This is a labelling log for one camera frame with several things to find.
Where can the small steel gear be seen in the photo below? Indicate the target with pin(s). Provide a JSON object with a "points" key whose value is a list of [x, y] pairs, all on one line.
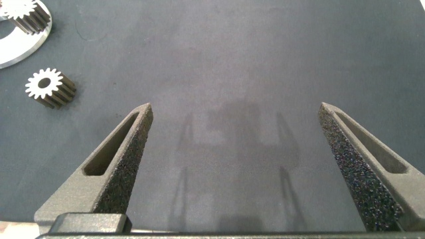
{"points": [[33, 85], [24, 12]]}

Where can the dark mat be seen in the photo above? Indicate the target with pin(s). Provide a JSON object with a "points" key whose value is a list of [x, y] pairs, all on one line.
{"points": [[232, 66]]}

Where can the round white plate with pins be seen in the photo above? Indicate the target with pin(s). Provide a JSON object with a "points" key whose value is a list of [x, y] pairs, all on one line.
{"points": [[20, 46]]}

